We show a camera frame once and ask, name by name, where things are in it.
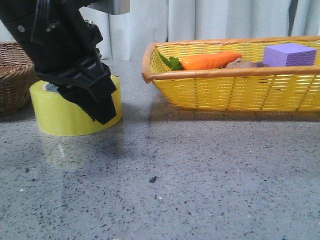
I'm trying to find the purple foam block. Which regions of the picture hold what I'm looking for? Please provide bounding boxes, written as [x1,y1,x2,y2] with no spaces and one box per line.
[262,43,317,67]

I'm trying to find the yellow tape roll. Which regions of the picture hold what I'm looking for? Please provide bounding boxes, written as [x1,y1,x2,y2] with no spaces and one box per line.
[29,75,123,137]

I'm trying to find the small black debris crumb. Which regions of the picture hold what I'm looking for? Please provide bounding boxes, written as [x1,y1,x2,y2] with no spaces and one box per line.
[149,176,157,183]

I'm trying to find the yellow woven plastic basket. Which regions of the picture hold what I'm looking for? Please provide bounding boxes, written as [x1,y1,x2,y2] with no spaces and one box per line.
[142,36,320,112]

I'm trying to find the brown toy object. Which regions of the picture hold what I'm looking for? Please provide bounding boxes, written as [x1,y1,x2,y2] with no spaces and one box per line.
[219,58,269,69]

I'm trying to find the orange toy carrot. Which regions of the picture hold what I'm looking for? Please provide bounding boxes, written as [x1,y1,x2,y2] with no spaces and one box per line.
[159,51,243,71]

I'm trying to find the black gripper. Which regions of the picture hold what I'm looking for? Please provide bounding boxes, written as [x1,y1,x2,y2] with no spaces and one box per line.
[0,0,117,125]

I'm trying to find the white curtain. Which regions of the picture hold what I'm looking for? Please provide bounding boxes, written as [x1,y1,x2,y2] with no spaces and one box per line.
[0,0,320,62]

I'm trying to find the brown wicker basket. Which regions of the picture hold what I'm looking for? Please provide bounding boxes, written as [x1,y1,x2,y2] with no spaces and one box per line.
[0,41,39,116]

